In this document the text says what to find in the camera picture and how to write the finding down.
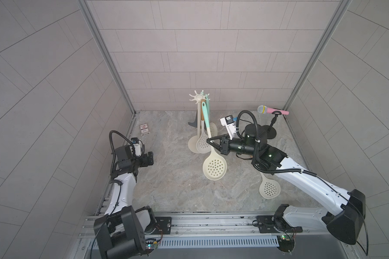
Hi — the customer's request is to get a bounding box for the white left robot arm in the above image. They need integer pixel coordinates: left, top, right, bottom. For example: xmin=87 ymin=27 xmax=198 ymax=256
xmin=93 ymin=130 xmax=156 ymax=259

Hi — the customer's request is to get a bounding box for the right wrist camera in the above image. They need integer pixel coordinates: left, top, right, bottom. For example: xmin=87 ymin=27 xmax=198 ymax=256
xmin=220 ymin=115 xmax=237 ymax=140

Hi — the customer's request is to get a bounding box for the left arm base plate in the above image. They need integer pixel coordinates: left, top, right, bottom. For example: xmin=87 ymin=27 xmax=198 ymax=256
xmin=145 ymin=217 xmax=172 ymax=235

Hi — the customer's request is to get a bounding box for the left green circuit board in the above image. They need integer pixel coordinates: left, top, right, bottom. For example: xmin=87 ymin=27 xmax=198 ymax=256
xmin=145 ymin=238 xmax=160 ymax=250

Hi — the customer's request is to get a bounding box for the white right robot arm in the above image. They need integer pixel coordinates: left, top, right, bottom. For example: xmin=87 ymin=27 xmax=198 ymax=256
xmin=203 ymin=124 xmax=367 ymax=245

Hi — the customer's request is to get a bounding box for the small red white card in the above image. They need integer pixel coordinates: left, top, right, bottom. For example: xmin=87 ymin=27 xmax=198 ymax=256
xmin=139 ymin=123 xmax=150 ymax=136

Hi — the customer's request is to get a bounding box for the cream skimmer green handle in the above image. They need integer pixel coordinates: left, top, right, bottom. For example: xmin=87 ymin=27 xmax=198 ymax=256
xmin=205 ymin=94 xmax=218 ymax=137

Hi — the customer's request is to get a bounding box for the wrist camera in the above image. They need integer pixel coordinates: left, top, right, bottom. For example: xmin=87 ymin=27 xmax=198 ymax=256
xmin=220 ymin=115 xmax=237 ymax=140
xmin=131 ymin=137 xmax=144 ymax=157

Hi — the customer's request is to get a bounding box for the right green circuit board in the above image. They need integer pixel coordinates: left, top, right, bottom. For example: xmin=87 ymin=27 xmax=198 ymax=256
xmin=277 ymin=234 xmax=295 ymax=254

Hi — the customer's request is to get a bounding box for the pink toy microphone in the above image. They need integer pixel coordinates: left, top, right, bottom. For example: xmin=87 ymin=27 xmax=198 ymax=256
xmin=257 ymin=105 xmax=289 ymax=115

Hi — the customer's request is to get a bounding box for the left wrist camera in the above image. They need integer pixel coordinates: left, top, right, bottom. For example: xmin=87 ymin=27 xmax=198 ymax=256
xmin=131 ymin=137 xmax=144 ymax=157

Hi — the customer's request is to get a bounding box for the cream utensil rack stand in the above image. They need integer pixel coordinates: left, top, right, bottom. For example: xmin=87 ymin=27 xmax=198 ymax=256
xmin=188 ymin=91 xmax=206 ymax=153

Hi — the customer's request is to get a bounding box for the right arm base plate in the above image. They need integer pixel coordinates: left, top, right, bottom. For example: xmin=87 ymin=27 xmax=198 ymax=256
xmin=252 ymin=216 xmax=303 ymax=234

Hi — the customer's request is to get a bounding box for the green circuit board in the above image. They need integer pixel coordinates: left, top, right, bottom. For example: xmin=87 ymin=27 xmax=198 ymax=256
xmin=277 ymin=234 xmax=295 ymax=254
xmin=145 ymin=238 xmax=160 ymax=250

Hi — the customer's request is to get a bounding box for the aluminium mounting rail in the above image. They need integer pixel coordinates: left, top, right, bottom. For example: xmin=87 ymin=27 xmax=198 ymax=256
xmin=74 ymin=212 xmax=351 ymax=250

